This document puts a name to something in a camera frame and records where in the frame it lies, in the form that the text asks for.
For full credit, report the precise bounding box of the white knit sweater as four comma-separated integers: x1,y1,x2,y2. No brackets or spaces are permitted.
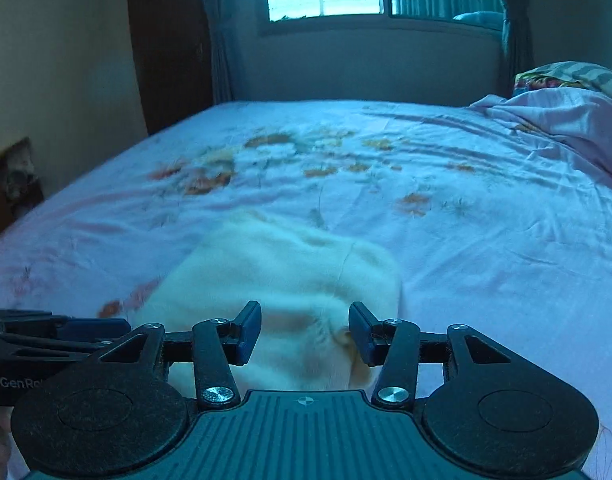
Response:
131,209,404,392

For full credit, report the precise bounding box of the dark wooden door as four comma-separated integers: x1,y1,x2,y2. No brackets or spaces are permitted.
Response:
127,0,215,137

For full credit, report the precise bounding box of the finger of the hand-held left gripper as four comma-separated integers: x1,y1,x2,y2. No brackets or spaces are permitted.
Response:
0,334,118,362
0,309,133,345

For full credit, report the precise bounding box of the pink crumpled quilt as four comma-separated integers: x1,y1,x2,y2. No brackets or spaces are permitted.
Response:
468,87,612,188

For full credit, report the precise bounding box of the floral pink bed sheet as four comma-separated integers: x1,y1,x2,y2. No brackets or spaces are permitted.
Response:
0,99,612,480

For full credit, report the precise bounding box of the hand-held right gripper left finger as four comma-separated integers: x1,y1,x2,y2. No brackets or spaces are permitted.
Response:
98,301,263,411

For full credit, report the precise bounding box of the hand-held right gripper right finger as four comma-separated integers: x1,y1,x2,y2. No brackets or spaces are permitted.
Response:
348,301,512,408

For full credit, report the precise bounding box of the floral striped pillow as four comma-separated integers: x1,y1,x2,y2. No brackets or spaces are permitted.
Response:
513,60,612,107

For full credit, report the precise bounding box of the dark curtain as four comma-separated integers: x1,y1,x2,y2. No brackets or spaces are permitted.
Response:
195,0,236,107
497,0,538,97

